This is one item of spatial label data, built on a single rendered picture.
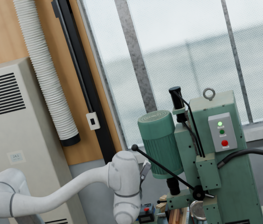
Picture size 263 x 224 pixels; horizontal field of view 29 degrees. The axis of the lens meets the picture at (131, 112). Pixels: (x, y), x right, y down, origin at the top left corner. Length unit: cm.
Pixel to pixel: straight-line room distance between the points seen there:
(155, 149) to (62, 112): 149
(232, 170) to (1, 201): 107
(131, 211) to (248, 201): 74
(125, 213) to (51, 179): 201
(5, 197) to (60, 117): 177
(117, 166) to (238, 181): 75
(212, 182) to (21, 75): 184
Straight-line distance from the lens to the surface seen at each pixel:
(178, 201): 268
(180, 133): 249
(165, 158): 253
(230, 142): 239
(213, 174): 243
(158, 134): 248
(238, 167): 251
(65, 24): 381
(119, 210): 204
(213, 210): 250
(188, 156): 253
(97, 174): 205
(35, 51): 382
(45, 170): 397
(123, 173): 200
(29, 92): 382
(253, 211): 261
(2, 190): 224
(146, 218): 273
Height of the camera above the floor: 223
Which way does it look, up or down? 15 degrees down
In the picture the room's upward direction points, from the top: 16 degrees counter-clockwise
